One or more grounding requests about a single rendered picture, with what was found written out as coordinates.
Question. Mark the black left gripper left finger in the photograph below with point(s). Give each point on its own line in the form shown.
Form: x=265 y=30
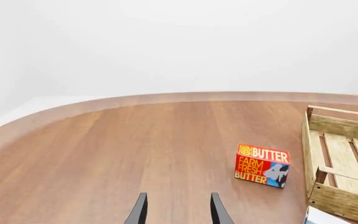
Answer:
x=139 y=210

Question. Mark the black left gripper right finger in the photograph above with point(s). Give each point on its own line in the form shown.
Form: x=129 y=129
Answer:
x=219 y=211

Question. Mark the wooden slat tray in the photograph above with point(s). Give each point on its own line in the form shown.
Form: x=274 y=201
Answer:
x=340 y=158

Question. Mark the red butter box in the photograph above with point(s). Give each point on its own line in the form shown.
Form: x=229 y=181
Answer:
x=261 y=165

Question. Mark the white printed box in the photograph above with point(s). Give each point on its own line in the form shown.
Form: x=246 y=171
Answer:
x=320 y=217

